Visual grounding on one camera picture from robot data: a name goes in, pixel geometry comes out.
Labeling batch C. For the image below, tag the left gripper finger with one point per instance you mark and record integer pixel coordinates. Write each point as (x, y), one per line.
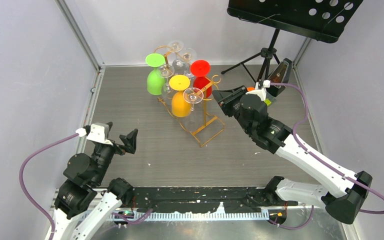
(98, 125)
(129, 141)

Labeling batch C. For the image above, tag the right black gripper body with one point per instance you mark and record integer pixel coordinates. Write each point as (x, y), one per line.
(231, 107)

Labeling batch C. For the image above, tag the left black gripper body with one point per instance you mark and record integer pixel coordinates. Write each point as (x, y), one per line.
(105, 154)

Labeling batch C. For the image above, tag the gold wire glass rack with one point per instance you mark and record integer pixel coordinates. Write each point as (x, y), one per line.
(212, 125)

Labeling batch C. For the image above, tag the clear wine glass front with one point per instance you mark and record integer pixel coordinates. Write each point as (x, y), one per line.
(194, 97)

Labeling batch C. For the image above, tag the clear wine glass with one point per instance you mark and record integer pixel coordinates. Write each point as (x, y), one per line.
(194, 97)
(166, 71)
(174, 46)
(182, 63)

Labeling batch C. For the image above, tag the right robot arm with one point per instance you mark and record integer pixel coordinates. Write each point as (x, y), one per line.
(340, 191)

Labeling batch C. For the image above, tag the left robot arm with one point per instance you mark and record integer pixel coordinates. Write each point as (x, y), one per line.
(83, 174)

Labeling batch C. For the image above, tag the red wine glass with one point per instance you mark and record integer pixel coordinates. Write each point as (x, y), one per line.
(200, 68)

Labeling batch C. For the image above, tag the yellow wine glass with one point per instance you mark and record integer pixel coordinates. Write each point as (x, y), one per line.
(179, 106)

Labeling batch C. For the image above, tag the clear wine glass middle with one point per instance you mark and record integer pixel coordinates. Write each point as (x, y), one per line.
(182, 63)

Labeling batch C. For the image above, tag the clear wine glass left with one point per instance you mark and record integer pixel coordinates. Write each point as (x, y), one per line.
(166, 71)

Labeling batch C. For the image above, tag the green wine glass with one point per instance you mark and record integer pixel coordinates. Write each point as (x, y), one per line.
(154, 81)

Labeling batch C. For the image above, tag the clear wine glass back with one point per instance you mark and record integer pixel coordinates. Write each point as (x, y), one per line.
(174, 46)

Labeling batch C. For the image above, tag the green toy brick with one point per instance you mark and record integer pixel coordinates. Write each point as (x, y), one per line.
(267, 102)

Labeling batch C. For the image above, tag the black metronome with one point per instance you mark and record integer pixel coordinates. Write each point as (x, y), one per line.
(281, 74)

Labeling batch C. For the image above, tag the black music stand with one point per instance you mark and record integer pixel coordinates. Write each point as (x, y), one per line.
(319, 20)

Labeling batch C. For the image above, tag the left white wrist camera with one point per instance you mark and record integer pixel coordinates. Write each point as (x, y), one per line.
(99, 135)

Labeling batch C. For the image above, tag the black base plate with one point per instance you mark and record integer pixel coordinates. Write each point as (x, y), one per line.
(202, 200)

